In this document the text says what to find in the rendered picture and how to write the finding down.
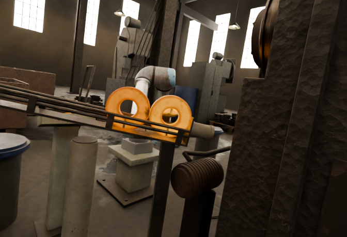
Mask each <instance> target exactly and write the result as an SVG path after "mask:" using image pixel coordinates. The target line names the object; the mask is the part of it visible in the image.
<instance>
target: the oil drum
mask: <svg viewBox="0 0 347 237"><path fill-rule="evenodd" d="M197 91H198V88H192V87H185V86H178V85H176V88H175V96H178V97H180V98H182V99H183V100H184V101H185V102H186V103H187V104H188V105H189V107H190V109H191V113H192V117H194V111H195V104H196V98H197ZM177 119H178V117H177V116H176V117H171V122H173V123H174V122H176V121H177Z"/></svg>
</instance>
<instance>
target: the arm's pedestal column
mask: <svg viewBox="0 0 347 237"><path fill-rule="evenodd" d="M153 162H154V161H152V162H147V163H143V164H139V165H134V166H130V165H128V164H127V163H125V162H124V161H122V160H121V159H119V158H118V162H117V170H116V175H113V176H109V177H105V178H100V179H97V182H98V183H99V184H100V185H101V186H102V187H103V188H104V189H105V190H106V191H107V192H108V193H109V194H110V195H111V196H112V197H113V198H114V199H115V200H116V201H117V202H118V203H119V204H120V205H121V206H122V207H123V208H126V207H129V206H131V205H133V204H136V203H138V202H141V201H143V200H146V199H148V198H151V197H153V192H154V185H155V180H154V179H153V178H151V176H152V169H153Z"/></svg>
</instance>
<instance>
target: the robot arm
mask: <svg viewBox="0 0 347 237"><path fill-rule="evenodd" d="M175 84H176V72H175V69H172V68H164V67H156V66H147V67H144V68H143V69H141V70H140V71H139V72H138V74H137V76H136V78H135V82H134V85H135V88H137V89H139V90H141V91H142V92H143V93H144V94H145V95H146V96H148V88H149V87H150V85H155V88H156V97H155V100H157V99H159V98H160V97H163V96H167V95H169V92H170V91H171V90H172V88H174V87H175ZM136 112H137V105H136V103H135V102H134V101H133V104H132V110H131V114H136ZM176 116H177V117H178V112H177V110H175V109H173V108H169V109H166V110H165V111H164V112H163V114H162V119H163V121H166V122H170V117H176ZM136 129H138V130H143V131H147V132H152V133H157V132H156V131H152V130H147V129H142V128H136ZM157 134H158V133H157ZM123 135H124V137H127V138H129V141H131V142H134V143H146V142H148V140H151V139H147V138H142V137H137V136H132V135H128V134H123ZM152 143H153V144H158V145H160V144H161V142H160V141H157V140H152Z"/></svg>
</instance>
